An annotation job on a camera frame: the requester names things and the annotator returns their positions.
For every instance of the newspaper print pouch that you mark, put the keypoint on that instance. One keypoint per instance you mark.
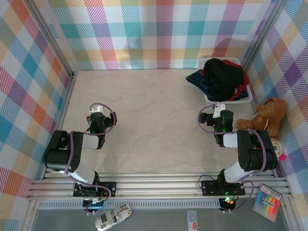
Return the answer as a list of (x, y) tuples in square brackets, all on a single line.
[(113, 215)]

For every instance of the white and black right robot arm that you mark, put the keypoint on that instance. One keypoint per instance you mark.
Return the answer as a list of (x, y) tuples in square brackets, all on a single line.
[(233, 173)]

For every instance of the white plastic laundry basket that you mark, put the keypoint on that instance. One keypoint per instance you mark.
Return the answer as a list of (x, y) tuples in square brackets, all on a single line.
[(201, 64)]

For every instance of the aluminium extrusion rail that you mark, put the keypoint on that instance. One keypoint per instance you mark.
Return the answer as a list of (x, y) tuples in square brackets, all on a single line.
[(156, 195), (156, 175), (156, 184)]

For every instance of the red polka dot skirt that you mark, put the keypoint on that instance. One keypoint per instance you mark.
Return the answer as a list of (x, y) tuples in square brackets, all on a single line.
[(245, 79)]

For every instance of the brown teddy bear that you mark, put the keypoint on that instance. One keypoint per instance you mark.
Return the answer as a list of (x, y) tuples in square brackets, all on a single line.
[(269, 115)]

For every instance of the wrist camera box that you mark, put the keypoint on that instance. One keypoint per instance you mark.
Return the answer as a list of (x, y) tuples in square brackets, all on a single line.
[(96, 109), (205, 119)]

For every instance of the aluminium table side rail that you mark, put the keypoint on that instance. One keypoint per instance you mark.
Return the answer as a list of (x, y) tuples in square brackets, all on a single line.
[(63, 108)]

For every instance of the aluminium frame post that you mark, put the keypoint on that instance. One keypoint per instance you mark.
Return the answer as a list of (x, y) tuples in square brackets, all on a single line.
[(54, 39), (262, 36)]

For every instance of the black skirt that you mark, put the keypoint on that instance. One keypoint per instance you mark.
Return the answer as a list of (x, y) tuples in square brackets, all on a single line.
[(221, 77)]

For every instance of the white and pink owl plush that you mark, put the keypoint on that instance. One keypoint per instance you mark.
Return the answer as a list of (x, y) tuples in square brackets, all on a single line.
[(276, 148)]

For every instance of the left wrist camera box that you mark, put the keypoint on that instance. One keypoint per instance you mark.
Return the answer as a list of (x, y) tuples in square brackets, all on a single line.
[(96, 109)]

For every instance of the colourful marker set case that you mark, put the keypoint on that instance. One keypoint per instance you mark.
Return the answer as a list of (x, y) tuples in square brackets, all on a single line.
[(267, 202)]

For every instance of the small clear plastic box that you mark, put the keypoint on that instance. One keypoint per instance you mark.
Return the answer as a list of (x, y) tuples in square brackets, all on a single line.
[(192, 220)]

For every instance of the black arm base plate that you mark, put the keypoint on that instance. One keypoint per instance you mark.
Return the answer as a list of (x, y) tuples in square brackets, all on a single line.
[(108, 188), (209, 187)]

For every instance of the black controller board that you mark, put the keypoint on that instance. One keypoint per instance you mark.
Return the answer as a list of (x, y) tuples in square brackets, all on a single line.
[(227, 203), (95, 205)]

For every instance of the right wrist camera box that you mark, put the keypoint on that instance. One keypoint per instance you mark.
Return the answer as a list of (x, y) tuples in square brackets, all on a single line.
[(205, 119)]

